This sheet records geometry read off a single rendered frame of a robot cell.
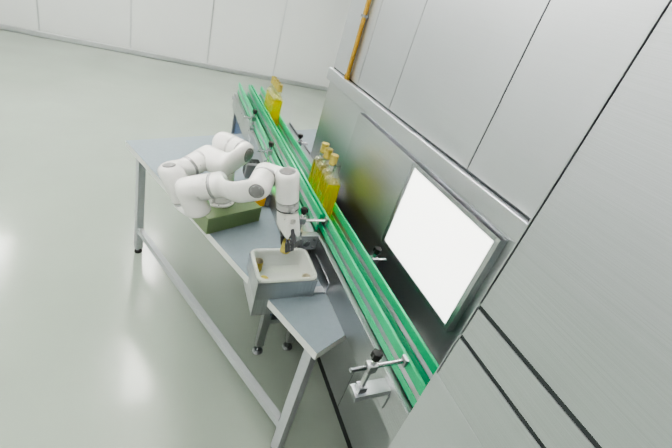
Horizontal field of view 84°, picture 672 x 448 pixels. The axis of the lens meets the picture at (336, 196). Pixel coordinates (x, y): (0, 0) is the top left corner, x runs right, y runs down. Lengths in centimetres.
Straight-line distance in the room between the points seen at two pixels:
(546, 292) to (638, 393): 12
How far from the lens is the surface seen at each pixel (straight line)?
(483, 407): 65
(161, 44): 723
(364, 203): 155
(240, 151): 149
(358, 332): 127
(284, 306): 138
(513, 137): 106
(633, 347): 50
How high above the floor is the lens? 173
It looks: 27 degrees down
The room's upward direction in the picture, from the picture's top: 18 degrees clockwise
